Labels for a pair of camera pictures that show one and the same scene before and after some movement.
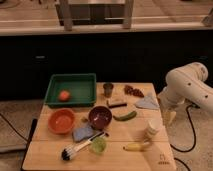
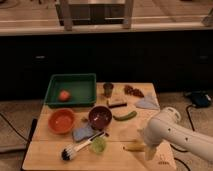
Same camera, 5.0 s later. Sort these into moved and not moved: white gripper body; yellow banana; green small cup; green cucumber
Moved: white gripper body
Not moved: yellow banana; green small cup; green cucumber
